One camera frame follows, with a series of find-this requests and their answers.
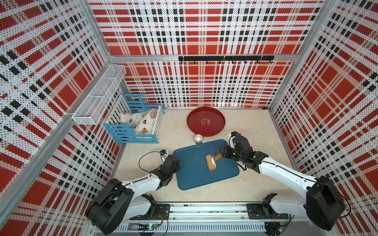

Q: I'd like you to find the baby doll in crib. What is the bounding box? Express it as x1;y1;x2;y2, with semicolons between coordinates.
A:
120;109;158;135

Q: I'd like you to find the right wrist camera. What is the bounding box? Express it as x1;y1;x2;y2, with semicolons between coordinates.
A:
228;131;240;148

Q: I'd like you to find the teal plastic tray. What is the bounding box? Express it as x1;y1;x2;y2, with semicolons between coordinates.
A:
173;139;240;190

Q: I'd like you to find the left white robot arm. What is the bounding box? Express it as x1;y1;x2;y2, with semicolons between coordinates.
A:
85;152;181;235

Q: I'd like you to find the round red tray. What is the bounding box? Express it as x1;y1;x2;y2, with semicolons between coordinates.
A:
187;107;225;137

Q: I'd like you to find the green circuit board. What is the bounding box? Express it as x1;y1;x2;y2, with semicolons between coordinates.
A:
138;223;159;231

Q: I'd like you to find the blue white toy crib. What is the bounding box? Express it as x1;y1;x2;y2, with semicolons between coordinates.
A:
103;93;164;144

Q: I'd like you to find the black wall hook rail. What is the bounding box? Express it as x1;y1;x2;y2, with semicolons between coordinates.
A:
178;56;275;63

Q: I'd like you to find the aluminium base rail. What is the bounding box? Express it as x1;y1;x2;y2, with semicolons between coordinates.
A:
115;202;294;236

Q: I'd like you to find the white wire mesh basket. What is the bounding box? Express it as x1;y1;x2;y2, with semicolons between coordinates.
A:
72;65;126;125

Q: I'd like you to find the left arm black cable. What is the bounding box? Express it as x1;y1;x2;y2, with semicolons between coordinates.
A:
138;150;163;178

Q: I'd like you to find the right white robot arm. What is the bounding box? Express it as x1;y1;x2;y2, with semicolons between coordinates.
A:
221;131;350;231

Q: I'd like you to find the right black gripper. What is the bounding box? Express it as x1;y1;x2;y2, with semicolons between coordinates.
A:
218;146;244;163

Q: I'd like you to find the wooden rolling pin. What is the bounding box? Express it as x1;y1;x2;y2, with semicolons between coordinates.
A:
205;153;222;172

